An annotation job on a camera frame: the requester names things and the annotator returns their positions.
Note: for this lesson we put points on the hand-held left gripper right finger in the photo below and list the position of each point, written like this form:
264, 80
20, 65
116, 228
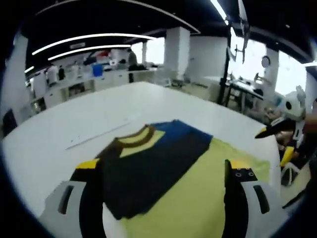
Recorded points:
242, 208

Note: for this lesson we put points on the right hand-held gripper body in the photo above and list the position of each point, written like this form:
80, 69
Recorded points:
297, 109

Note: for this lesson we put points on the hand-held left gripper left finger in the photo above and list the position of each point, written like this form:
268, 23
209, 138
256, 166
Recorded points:
84, 203

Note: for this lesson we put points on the yellow blue black garment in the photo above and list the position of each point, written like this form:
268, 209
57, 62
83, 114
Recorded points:
153, 173

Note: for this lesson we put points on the black stand pole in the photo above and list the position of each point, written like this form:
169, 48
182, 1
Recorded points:
224, 74

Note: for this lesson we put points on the white counter cabinets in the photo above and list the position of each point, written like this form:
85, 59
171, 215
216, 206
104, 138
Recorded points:
81, 86

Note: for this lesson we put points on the blue storage bin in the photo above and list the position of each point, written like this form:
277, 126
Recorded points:
97, 70

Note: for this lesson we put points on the short curved ceiling light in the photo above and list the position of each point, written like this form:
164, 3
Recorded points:
86, 49

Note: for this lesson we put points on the ceiling air vent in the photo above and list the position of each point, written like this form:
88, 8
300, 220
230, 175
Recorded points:
77, 45

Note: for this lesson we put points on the long curved ceiling light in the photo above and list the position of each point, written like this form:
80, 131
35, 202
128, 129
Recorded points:
94, 38

